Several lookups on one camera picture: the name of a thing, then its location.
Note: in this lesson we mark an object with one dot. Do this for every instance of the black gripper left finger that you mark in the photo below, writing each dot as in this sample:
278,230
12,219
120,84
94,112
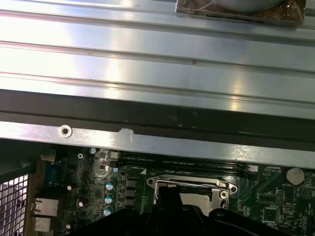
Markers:
147,223

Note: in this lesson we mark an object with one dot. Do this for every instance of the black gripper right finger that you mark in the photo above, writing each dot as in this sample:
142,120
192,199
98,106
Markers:
197,223

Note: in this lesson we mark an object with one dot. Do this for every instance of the silver-topped CPU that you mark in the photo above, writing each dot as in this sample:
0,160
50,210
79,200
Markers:
197,202

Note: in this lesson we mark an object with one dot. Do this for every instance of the metal socket cover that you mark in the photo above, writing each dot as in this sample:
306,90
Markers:
217,202

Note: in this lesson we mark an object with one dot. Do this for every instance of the CPU socket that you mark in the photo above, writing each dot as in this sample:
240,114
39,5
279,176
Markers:
187,178

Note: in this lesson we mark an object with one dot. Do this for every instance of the black RAM slot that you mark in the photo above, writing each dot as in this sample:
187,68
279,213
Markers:
209,171
209,163

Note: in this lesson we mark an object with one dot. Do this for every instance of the silver blue capacitor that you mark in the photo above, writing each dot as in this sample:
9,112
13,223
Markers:
114,169
107,211
110,185
109,197

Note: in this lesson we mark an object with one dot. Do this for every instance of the green motherboard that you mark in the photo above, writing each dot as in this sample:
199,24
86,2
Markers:
270,204

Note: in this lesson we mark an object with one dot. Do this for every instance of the silver port block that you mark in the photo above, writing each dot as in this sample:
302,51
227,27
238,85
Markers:
43,225
46,206

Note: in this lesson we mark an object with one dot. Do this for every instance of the blue serial port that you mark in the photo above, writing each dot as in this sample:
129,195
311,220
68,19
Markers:
54,173

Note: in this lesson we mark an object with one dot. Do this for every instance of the silver coin battery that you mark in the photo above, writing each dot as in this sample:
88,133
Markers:
295,176

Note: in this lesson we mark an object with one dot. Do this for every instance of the open black PC case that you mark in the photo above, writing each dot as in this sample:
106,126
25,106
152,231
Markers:
172,115

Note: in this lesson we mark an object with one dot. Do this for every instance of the brown square base plate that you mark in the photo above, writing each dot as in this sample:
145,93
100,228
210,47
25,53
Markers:
194,8

